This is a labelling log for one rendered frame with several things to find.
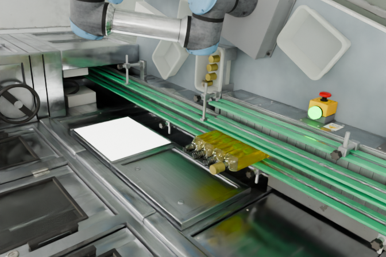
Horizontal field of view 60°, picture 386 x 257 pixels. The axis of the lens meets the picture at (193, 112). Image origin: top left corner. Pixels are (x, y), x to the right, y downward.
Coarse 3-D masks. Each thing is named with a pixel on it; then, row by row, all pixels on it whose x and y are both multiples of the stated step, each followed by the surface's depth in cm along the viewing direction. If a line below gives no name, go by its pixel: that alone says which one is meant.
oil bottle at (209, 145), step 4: (224, 136) 133; (228, 136) 134; (212, 140) 129; (216, 140) 130; (220, 140) 130; (224, 140) 130; (228, 140) 130; (232, 140) 130; (204, 144) 126; (208, 144) 126; (212, 144) 126; (216, 144) 126; (220, 144) 127; (224, 144) 127; (204, 148) 125; (208, 148) 124; (212, 148) 124; (208, 152) 124; (212, 152) 124; (208, 156) 125
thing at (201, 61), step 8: (200, 56) 157; (208, 56) 160; (200, 64) 158; (200, 72) 160; (208, 72) 163; (216, 72) 158; (200, 80) 162; (216, 80) 160; (200, 88) 159; (208, 88) 159; (216, 88) 158
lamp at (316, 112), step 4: (312, 108) 114; (316, 108) 114; (320, 108) 114; (308, 112) 116; (312, 112) 114; (316, 112) 114; (320, 112) 114; (312, 116) 115; (316, 116) 114; (320, 116) 115
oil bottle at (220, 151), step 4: (236, 140) 130; (228, 144) 126; (232, 144) 127; (236, 144) 127; (240, 144) 127; (244, 144) 127; (216, 148) 123; (220, 148) 123; (224, 148) 123; (228, 148) 123; (232, 148) 124; (236, 148) 124; (216, 152) 121; (220, 152) 121; (224, 152) 120; (228, 152) 121; (220, 156) 120; (224, 156) 120; (220, 160) 120
